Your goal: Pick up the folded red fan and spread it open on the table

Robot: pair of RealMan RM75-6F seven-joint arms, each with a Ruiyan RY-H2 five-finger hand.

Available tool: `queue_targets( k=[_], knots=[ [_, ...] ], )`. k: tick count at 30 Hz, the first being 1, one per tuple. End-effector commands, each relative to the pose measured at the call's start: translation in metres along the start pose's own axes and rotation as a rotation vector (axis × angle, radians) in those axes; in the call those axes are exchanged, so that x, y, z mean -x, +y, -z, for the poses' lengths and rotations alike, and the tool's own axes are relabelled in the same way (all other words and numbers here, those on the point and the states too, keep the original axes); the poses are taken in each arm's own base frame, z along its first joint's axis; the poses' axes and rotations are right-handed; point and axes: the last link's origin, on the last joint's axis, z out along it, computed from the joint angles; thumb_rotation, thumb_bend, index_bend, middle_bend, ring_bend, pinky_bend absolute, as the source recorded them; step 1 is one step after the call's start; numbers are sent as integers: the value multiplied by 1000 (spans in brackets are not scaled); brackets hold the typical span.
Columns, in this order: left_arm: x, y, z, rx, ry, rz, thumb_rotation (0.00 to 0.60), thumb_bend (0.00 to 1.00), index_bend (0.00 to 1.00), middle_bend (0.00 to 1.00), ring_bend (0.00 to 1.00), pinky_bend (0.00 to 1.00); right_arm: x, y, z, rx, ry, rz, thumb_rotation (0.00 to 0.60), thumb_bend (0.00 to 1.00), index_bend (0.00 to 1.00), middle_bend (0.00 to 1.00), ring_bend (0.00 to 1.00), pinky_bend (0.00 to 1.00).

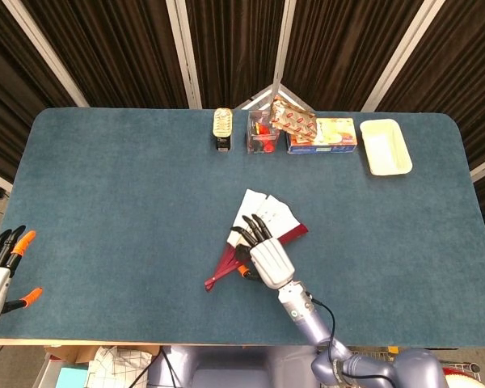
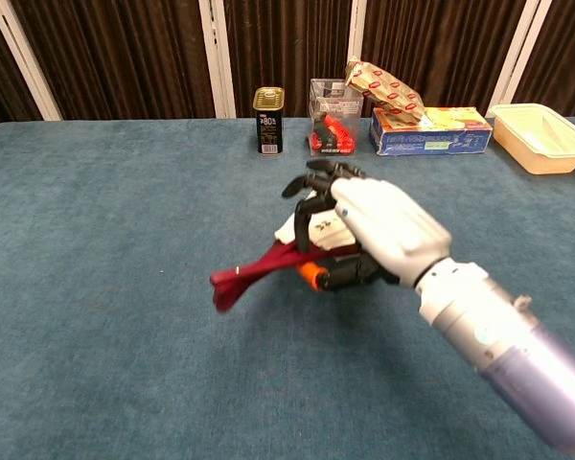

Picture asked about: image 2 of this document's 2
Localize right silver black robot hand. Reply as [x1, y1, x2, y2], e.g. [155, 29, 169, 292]
[281, 159, 452, 293]

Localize white paper red-ribbed folding fan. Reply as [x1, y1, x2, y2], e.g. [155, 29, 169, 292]
[209, 189, 365, 315]

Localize blue cardboard tissue box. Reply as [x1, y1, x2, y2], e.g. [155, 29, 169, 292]
[368, 105, 494, 157]

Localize clear plastic box red contents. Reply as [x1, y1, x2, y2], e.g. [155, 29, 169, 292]
[309, 78, 364, 157]

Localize gold snack bag red print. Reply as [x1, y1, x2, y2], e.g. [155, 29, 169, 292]
[343, 56, 426, 127]

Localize black tin can gold lid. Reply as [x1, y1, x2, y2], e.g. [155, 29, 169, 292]
[252, 86, 287, 155]

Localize cream plastic tray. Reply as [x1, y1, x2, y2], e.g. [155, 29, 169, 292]
[489, 103, 575, 176]

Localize blue felt table mat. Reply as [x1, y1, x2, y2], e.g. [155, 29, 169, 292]
[0, 116, 575, 460]

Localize white screen frame post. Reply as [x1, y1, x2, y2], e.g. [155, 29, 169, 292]
[0, 0, 62, 122]
[487, 0, 541, 119]
[348, 0, 368, 92]
[198, 0, 237, 119]

